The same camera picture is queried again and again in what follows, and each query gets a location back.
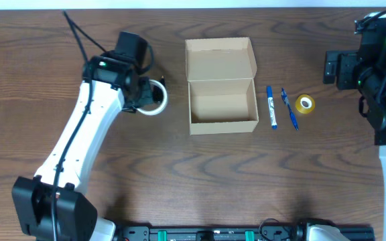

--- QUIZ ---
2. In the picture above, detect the white tape roll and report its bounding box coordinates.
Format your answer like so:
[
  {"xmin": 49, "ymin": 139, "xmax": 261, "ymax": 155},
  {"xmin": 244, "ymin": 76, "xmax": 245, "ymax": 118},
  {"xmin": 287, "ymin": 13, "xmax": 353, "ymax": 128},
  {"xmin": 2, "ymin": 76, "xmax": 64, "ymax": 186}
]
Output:
[{"xmin": 137, "ymin": 79, "xmax": 168, "ymax": 116}]

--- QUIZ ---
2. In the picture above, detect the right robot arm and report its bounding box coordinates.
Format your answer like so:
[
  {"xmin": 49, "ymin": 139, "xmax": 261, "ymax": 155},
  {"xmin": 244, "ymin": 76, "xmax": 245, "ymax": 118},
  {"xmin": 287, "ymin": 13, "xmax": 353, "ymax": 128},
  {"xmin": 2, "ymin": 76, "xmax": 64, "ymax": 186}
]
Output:
[{"xmin": 323, "ymin": 13, "xmax": 386, "ymax": 240}]

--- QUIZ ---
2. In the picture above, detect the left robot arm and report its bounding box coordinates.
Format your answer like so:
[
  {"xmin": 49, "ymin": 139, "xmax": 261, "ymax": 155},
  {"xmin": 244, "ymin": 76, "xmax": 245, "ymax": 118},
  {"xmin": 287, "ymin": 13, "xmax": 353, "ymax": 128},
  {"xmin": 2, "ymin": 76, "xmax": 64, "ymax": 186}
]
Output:
[{"xmin": 12, "ymin": 31, "xmax": 168, "ymax": 240}]

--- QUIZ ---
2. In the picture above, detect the black teardrop-shaped object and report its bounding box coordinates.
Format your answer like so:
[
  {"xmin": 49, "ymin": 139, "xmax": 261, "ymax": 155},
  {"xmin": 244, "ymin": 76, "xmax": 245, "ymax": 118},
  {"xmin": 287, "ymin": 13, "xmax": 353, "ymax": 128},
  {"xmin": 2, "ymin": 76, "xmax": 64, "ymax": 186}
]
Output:
[{"xmin": 153, "ymin": 76, "xmax": 166, "ymax": 104}]

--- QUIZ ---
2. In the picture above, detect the small yellow tape roll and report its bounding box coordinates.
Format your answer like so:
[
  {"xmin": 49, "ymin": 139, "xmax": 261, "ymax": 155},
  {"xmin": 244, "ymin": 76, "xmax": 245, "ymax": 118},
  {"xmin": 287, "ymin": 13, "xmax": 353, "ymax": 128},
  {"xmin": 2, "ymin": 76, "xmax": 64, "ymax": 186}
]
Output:
[{"xmin": 296, "ymin": 94, "xmax": 316, "ymax": 114}]

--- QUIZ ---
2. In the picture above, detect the blue ballpoint pen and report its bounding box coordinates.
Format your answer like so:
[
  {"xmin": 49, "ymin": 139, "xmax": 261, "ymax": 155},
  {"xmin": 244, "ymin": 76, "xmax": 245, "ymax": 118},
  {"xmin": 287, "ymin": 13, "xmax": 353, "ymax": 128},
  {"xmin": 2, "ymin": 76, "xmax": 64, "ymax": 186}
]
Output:
[{"xmin": 281, "ymin": 88, "xmax": 299, "ymax": 131}]

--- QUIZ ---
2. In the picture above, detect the open cardboard box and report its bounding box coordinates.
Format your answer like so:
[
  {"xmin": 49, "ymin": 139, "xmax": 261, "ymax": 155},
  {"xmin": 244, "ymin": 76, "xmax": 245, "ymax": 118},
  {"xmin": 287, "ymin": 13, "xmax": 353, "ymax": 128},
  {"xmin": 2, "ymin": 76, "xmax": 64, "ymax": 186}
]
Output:
[{"xmin": 185, "ymin": 37, "xmax": 259, "ymax": 135}]

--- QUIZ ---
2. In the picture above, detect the blue and white marker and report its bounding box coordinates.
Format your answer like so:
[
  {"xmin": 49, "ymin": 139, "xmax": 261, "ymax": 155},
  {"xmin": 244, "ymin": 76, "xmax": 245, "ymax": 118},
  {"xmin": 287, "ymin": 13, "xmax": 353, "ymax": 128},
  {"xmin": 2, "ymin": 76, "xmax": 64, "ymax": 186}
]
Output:
[{"xmin": 266, "ymin": 86, "xmax": 277, "ymax": 129}]

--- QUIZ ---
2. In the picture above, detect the right black cable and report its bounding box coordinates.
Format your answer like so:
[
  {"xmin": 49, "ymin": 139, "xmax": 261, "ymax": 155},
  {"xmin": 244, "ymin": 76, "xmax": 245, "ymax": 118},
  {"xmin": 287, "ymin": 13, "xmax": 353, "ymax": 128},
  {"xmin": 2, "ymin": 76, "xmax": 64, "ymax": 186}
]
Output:
[{"xmin": 357, "ymin": 2, "xmax": 386, "ymax": 24}]

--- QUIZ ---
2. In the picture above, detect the black cable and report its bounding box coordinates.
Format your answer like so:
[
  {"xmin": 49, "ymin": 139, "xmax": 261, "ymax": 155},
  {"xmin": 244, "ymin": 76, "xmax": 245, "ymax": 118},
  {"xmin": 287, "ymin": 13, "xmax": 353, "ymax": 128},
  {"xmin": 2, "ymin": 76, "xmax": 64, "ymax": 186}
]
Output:
[
  {"xmin": 357, "ymin": 2, "xmax": 386, "ymax": 24},
  {"xmin": 50, "ymin": 10, "xmax": 109, "ymax": 241}
]

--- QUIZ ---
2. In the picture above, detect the left black cable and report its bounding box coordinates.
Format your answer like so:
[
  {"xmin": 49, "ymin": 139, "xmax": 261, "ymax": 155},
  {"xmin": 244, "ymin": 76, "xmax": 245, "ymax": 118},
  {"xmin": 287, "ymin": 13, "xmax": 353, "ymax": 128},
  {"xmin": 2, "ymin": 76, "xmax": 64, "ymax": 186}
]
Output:
[{"xmin": 50, "ymin": 10, "xmax": 109, "ymax": 241}]

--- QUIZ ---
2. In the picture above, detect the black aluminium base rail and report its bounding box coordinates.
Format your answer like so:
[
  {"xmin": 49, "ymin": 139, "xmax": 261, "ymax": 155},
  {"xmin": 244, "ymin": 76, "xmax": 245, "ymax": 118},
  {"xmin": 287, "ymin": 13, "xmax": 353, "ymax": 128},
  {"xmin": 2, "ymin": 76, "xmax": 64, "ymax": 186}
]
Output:
[{"xmin": 115, "ymin": 224, "xmax": 377, "ymax": 241}]

